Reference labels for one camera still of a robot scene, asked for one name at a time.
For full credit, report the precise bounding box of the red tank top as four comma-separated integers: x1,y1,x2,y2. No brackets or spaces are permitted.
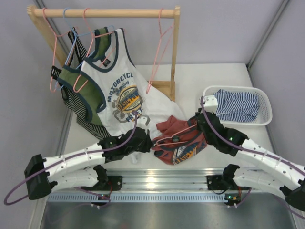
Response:
152,116,207,165

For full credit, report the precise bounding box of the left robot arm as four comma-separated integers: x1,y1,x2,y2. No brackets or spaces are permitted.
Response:
24,127,153,200

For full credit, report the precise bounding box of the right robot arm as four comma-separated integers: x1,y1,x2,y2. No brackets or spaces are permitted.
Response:
195,108,305,211

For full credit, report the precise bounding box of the white motorcycle print tank top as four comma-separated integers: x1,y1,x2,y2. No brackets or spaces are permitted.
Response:
81,28,185,139

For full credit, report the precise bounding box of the black white striped tank top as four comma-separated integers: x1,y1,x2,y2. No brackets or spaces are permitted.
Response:
51,28,110,140

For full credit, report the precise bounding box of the green tank top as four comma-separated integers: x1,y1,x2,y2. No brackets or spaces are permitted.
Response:
57,38,102,127

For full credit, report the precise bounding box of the pink hanger with white top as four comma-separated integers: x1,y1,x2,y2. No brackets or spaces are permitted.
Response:
73,7,121,93

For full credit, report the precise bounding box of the blue white striped garment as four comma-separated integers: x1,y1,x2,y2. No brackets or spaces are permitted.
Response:
214,89,260,123

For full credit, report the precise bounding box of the white plastic laundry basket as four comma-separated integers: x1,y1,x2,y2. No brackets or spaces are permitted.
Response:
203,86,273,126

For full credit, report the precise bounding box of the wooden clothes rack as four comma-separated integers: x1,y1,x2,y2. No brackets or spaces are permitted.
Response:
27,5,181,101

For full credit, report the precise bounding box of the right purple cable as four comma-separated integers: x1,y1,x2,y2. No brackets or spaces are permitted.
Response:
200,95,305,220

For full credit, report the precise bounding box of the purple cable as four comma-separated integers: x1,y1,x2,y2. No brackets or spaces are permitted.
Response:
200,95,305,220
4,110,138,208

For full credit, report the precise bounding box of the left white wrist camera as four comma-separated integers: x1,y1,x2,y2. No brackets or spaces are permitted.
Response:
137,115,150,131

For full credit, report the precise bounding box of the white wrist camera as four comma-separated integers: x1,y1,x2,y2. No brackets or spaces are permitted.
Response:
203,95,218,113
137,115,150,131

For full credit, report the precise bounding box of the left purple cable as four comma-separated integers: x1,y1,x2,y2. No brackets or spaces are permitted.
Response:
4,110,138,208

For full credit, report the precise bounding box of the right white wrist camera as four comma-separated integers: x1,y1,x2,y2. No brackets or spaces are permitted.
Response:
203,95,218,113

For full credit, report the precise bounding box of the aluminium mounting rail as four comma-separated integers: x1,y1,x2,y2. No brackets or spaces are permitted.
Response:
38,168,296,203

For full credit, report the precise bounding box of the blue wire hanger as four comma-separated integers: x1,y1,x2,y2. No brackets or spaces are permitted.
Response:
55,7,115,90

